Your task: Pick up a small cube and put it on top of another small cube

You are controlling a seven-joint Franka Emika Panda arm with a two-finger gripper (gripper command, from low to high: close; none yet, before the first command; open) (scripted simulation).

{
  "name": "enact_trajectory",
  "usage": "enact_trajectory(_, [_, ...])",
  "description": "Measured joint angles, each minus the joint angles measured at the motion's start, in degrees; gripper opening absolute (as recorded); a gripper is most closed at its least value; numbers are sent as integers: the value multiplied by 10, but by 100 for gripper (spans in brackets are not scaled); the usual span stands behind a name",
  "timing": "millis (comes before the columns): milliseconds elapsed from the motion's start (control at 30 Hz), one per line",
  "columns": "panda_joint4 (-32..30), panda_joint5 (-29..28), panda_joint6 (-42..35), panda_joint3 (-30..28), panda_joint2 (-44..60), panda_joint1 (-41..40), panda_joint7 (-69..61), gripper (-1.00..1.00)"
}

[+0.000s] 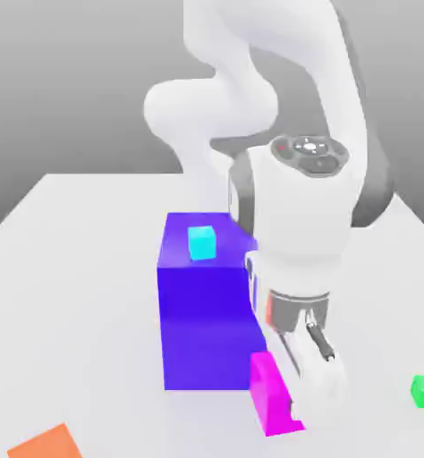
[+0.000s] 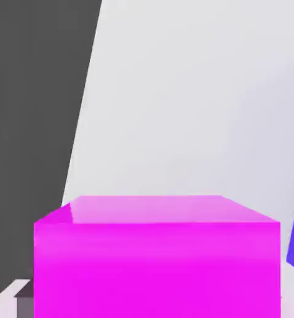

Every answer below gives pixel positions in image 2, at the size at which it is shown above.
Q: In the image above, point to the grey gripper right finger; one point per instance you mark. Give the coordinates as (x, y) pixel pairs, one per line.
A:
(292, 309)

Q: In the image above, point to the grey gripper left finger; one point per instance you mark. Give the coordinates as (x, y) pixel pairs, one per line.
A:
(23, 304)

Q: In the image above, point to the small magenta cube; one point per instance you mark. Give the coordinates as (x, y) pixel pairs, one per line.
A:
(157, 268)

